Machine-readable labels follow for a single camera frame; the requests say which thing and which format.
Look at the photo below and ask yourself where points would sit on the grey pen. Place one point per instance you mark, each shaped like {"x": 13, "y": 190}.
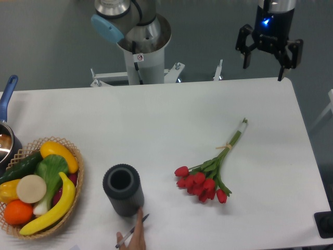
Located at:
{"x": 127, "y": 237}

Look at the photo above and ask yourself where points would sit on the yellow bell pepper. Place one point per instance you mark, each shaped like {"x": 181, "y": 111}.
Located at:
{"x": 8, "y": 191}

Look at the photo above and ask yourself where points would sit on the green bok choy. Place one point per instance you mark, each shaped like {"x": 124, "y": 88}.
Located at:
{"x": 48, "y": 169}

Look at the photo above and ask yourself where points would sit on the green cucumber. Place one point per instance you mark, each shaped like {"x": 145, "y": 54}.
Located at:
{"x": 23, "y": 168}

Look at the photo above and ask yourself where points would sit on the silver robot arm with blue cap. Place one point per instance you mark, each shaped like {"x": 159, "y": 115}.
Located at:
{"x": 142, "y": 34}

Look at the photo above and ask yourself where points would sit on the red tulip bouquet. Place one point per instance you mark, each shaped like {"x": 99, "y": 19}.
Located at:
{"x": 204, "y": 180}

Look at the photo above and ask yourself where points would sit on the yellow squash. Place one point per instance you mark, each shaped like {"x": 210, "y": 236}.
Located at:
{"x": 55, "y": 148}

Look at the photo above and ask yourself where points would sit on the dark grey ribbed vase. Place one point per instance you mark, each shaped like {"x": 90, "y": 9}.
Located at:
{"x": 122, "y": 186}

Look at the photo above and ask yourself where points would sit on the blue handled saucepan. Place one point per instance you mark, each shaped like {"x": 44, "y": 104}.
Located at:
{"x": 10, "y": 144}

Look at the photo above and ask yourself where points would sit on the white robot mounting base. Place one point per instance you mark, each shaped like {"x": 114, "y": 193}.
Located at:
{"x": 141, "y": 69}

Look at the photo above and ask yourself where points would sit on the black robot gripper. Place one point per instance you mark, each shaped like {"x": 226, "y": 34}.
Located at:
{"x": 271, "y": 33}

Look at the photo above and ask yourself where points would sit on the orange fruit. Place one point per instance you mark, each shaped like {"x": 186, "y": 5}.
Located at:
{"x": 18, "y": 212}

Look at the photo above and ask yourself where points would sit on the yellow banana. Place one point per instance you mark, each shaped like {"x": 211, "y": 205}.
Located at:
{"x": 56, "y": 213}

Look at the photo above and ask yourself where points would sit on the black device at table edge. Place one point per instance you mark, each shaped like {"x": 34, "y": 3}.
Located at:
{"x": 324, "y": 224}

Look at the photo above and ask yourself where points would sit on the beige round wooden disc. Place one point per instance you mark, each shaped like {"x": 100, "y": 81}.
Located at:
{"x": 31, "y": 189}

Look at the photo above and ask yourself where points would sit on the person's hand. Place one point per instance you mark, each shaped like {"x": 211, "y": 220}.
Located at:
{"x": 137, "y": 240}

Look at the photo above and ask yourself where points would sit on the woven wicker basket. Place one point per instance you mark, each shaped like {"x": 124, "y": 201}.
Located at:
{"x": 27, "y": 150}

